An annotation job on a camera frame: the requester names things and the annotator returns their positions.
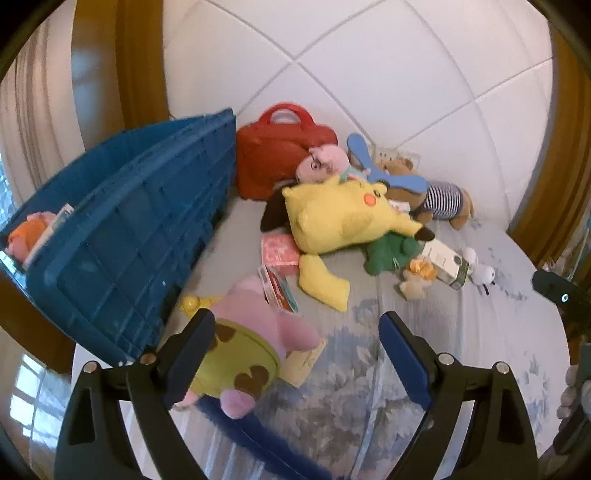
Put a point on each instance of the thin white book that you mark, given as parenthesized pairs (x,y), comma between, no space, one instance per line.
(53,226)

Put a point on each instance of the brown teddy bear striped shirt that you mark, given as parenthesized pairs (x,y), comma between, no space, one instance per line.
(443,198)

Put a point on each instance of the yellow plush toy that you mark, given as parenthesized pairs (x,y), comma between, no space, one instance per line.
(332,217)

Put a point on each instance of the small orange toy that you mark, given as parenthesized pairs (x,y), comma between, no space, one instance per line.
(424,269)

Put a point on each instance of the orange plush toy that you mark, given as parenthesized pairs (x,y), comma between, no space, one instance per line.
(27,237)

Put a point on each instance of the brown cardboard piece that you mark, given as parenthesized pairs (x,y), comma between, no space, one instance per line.
(302,362)

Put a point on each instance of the small yellow toy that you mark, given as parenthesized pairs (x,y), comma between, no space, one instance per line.
(190,304)

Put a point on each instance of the blue long-eared plush toy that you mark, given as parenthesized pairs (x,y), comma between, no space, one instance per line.
(360,152)

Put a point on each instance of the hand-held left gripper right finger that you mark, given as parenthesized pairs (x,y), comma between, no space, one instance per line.
(406,364)

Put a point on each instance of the person's right hand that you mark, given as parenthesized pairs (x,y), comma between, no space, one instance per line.
(568,392)

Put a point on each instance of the colourful picture book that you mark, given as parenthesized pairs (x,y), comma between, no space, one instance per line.
(277,288)

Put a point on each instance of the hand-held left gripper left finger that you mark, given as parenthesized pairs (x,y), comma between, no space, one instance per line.
(184,369)

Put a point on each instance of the floral bed sheet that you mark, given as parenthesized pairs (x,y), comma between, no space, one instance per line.
(461,332)

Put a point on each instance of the pink starfish plush toy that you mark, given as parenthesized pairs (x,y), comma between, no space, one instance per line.
(249,323)

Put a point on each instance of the white padded headboard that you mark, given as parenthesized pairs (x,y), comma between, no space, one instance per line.
(369,55)

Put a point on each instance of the small white plush toy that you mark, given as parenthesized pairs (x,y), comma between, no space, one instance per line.
(480,272)

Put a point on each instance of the pink pig plush toy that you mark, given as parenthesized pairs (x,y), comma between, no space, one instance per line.
(323,161)

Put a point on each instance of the white and green carton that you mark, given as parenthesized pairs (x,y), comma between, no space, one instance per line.
(441,258)

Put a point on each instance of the white wall socket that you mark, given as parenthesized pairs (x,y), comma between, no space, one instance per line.
(392,154)

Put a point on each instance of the red handbag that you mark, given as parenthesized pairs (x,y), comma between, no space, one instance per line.
(268,157)

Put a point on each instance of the green plush toy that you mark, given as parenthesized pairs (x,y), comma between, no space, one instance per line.
(388,254)

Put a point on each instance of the wooden headboard frame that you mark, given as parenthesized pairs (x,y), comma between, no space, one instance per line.
(134,60)

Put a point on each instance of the pink box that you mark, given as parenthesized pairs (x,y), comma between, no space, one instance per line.
(278,249)

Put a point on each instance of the small beige toy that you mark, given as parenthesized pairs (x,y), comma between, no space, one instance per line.
(412,287)

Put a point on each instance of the blue plastic crate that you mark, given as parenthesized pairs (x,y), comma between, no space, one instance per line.
(138,240)

